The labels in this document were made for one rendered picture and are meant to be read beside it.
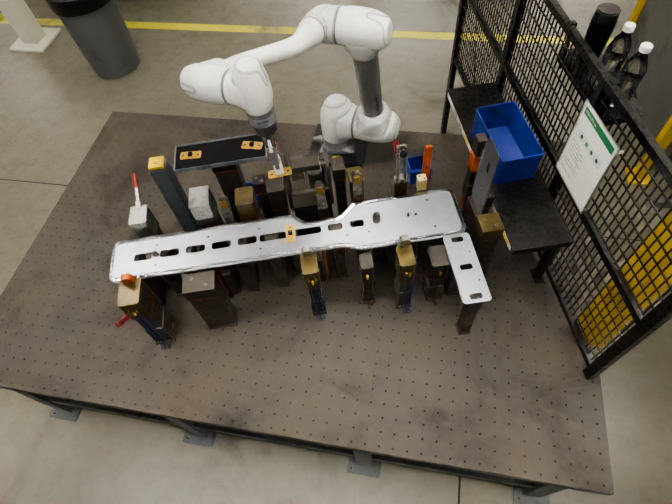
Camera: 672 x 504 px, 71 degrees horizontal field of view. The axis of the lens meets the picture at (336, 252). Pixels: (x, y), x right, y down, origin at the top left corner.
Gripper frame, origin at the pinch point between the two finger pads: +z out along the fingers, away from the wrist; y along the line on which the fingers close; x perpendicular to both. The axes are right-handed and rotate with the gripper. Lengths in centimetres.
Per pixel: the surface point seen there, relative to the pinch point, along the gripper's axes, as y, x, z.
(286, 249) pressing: 17.1, -4.7, 27.8
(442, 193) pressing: 6, 60, 30
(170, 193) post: -22, -49, 26
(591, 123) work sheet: 22, 100, -10
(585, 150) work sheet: 25, 99, -2
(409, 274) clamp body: 38, 38, 30
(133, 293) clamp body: 27, -60, 20
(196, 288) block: 28, -39, 24
